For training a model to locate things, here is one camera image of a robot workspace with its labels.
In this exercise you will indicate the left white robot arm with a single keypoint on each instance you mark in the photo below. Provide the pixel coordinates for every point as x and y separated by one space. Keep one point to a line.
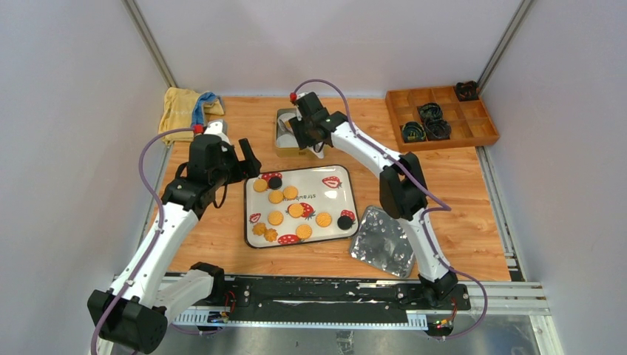
134 311

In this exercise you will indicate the gold cookie tin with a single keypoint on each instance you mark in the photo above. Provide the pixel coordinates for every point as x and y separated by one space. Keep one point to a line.
293 153

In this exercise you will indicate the blue cloth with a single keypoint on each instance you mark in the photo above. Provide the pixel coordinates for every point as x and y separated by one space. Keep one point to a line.
198 115

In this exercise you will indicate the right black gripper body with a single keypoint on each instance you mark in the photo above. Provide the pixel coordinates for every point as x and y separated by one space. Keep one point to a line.
304 132

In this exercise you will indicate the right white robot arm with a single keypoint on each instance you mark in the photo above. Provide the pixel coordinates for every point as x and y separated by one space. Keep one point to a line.
402 191

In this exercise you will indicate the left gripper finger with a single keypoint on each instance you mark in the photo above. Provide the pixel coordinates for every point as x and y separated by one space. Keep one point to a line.
236 172
250 166

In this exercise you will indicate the black sandwich cookie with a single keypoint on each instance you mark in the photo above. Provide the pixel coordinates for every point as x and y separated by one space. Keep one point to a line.
274 183
344 222

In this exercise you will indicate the round dotted biscuit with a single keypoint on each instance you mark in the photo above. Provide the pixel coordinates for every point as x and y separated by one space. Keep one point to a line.
295 210
290 192
276 197
260 185

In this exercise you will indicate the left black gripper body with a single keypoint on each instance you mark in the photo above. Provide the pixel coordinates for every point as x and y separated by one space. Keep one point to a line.
228 157

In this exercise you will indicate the white strawberry tray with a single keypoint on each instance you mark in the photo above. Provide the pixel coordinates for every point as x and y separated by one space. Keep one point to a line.
325 192

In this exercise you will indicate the yellow cloth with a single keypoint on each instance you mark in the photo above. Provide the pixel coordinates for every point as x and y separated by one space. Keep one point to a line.
177 113

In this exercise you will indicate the white paper cup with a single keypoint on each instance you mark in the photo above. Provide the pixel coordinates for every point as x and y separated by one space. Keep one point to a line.
283 123
286 141

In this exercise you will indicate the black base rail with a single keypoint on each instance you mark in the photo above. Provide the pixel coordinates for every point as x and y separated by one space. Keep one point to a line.
326 303

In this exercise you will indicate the silver tin lid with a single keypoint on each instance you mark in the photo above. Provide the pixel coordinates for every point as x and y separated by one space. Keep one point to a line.
382 243

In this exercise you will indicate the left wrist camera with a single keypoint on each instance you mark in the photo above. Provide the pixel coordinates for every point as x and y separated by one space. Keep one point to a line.
218 128

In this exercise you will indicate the wooden compartment box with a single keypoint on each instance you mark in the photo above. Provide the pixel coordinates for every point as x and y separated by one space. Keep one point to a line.
470 121

